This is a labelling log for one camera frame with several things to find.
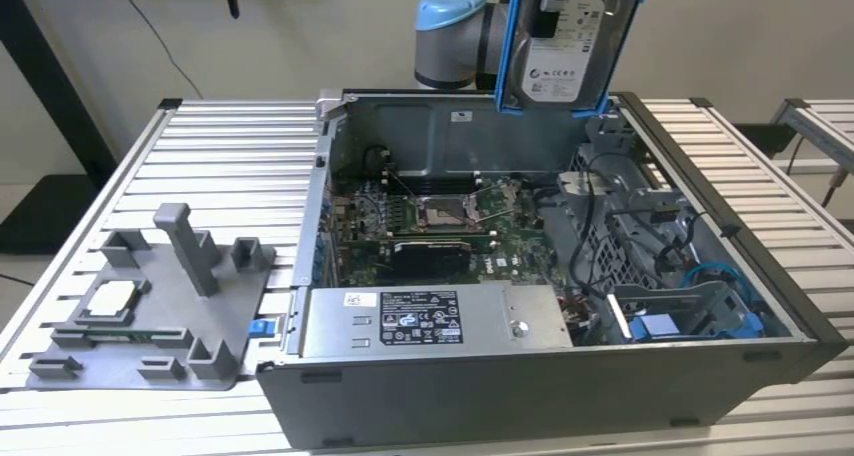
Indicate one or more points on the metal slat side table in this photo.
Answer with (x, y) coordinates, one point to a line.
(828, 121)

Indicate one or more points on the thin metal locking lever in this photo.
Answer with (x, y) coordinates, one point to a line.
(403, 183)

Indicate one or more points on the green motherboard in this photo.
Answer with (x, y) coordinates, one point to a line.
(521, 256)

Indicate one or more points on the silver power supply unit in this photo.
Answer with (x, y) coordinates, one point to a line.
(334, 326)

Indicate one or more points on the black RAM slot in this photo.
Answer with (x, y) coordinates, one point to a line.
(434, 178)

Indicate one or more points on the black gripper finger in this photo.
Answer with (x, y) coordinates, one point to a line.
(548, 21)

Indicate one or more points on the hard disk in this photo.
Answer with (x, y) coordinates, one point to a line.
(568, 71)

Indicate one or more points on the grey disk bay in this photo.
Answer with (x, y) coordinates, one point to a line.
(708, 301)

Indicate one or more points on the black graphics card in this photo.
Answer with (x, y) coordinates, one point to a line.
(427, 263)

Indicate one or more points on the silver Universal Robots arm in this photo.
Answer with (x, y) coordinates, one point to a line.
(454, 46)

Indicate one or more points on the grey parts rack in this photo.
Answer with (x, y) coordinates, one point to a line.
(167, 296)

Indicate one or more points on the CPU socket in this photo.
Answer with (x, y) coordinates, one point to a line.
(441, 213)

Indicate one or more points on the blue disk carrier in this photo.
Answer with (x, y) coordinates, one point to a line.
(657, 326)

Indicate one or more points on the small black box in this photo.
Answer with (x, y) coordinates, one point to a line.
(768, 138)

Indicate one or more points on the silver CPU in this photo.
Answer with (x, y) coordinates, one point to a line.
(114, 298)

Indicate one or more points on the blue case latch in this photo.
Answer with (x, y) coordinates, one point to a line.
(261, 327)

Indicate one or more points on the black stand pole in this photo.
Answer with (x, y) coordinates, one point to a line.
(54, 76)

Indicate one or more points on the grey perforated drive cage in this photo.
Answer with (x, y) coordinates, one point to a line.
(601, 241)

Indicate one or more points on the dark grey PC case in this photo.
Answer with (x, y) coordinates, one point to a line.
(468, 401)

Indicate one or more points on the black box on floor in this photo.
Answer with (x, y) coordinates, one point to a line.
(47, 216)

